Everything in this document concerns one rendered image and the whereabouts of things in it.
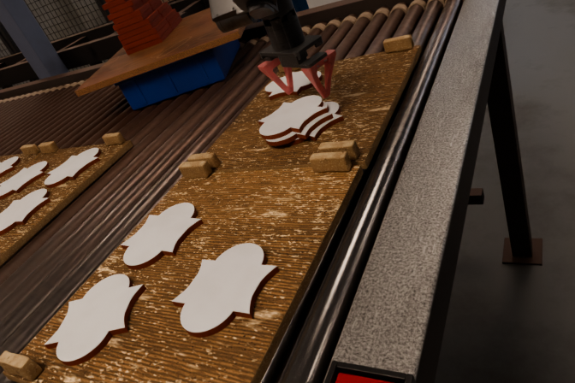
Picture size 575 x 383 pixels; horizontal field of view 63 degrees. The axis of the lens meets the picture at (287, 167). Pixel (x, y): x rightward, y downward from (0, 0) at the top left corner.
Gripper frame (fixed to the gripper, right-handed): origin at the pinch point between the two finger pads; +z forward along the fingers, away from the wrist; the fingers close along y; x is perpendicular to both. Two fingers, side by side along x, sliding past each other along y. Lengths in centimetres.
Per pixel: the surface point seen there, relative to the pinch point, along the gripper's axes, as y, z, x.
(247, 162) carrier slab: -1.5, 4.9, -16.3
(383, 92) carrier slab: 9.2, 4.9, 9.1
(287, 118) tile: 0.1, 2.0, -6.1
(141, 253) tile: 1.9, 3.7, -39.6
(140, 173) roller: -29.7, 7.2, -25.9
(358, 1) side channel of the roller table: -34, 5, 55
